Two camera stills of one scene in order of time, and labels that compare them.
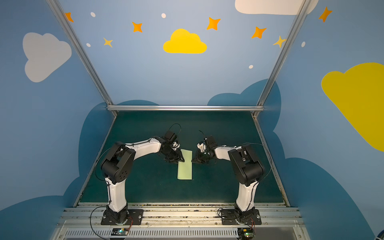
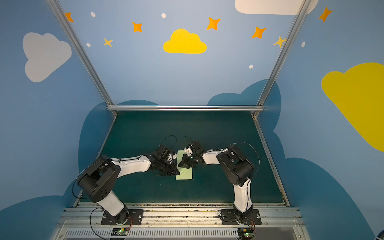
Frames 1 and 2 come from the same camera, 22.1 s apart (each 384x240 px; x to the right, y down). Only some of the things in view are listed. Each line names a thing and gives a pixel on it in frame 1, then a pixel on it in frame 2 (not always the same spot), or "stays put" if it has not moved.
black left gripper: x=174 y=153 → x=167 y=167
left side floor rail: x=83 y=186 stays put
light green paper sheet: x=185 y=169 stays put
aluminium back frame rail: x=185 y=108 stays put
